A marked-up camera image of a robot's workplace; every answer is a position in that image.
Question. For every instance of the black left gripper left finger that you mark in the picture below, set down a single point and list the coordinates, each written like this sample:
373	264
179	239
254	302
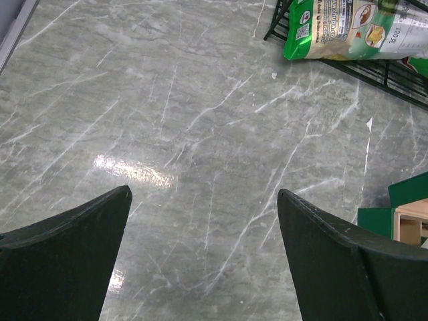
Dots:
60	268

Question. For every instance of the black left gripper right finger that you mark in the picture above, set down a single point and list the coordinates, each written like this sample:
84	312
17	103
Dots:
341	271

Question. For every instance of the green jewelry box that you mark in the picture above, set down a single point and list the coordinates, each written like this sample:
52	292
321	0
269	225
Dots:
406	219

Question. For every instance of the small green snack packet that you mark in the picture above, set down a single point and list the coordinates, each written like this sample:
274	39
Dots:
418	65

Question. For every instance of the green snack bag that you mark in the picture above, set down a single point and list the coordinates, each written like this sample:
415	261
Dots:
356	30

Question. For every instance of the black wire rack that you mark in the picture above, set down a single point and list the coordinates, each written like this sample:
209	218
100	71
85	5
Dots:
391	77

